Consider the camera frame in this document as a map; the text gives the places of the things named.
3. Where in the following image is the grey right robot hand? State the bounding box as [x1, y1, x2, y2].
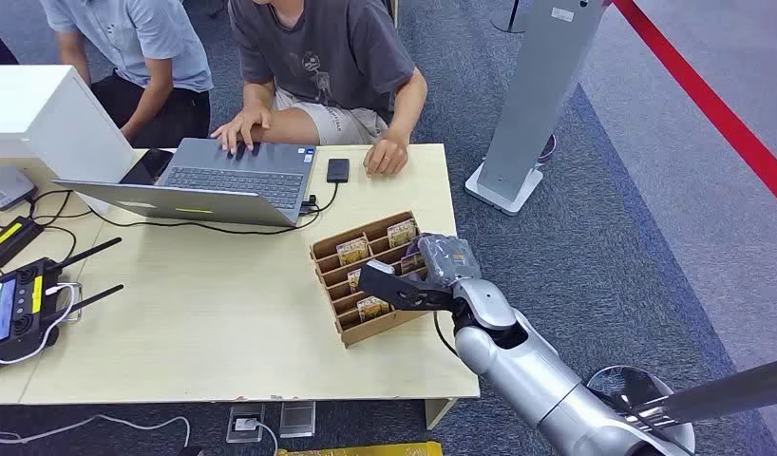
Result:
[415, 233, 483, 290]

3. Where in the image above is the person's left hand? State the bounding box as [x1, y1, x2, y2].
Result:
[363, 133, 409, 177]

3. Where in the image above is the person's right hand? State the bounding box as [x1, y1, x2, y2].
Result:
[210, 106, 274, 157]

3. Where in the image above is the person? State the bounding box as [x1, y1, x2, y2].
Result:
[210, 0, 428, 178]
[39, 0, 214, 150]

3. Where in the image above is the cardboard card holder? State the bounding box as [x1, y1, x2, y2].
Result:
[309, 210, 435, 349]

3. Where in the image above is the grey laptop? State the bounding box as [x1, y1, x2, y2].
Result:
[51, 137, 318, 229]

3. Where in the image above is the black tablet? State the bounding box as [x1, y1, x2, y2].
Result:
[119, 148, 175, 186]

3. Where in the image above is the grey pillar stand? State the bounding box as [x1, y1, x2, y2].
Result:
[464, 0, 607, 218]

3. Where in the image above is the black stanchion base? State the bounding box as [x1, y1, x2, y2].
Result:
[490, 0, 528, 34]

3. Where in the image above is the light wooden desk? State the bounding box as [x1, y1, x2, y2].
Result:
[0, 142, 482, 431]

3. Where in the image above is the white box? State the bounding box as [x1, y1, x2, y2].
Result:
[0, 65, 137, 216]

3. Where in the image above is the yellow packaging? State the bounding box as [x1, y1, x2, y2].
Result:
[275, 441, 445, 456]

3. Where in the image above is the metal floor plate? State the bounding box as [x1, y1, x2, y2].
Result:
[278, 400, 316, 440]

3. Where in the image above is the small grey box device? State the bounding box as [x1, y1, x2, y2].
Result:
[0, 165, 39, 212]

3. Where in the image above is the floor power socket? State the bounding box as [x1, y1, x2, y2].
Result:
[225, 403, 266, 445]

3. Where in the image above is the black device with yellow label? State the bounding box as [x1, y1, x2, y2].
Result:
[0, 216, 45, 271]

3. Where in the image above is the black remote controller with antennas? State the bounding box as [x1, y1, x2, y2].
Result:
[0, 236, 125, 373]

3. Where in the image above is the red barrier belt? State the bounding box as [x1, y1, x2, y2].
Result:
[613, 0, 777, 216]

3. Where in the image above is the black laptop cable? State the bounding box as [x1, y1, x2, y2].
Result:
[32, 182, 341, 238]

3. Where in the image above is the white charger cable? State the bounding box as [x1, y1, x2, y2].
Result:
[236, 418, 280, 456]

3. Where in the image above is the white controller cable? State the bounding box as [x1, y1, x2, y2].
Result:
[0, 283, 83, 367]

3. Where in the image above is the chrome stanchion post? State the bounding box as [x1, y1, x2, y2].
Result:
[586, 357, 777, 456]

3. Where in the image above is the white floor cable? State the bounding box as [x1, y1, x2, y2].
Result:
[0, 413, 192, 449]

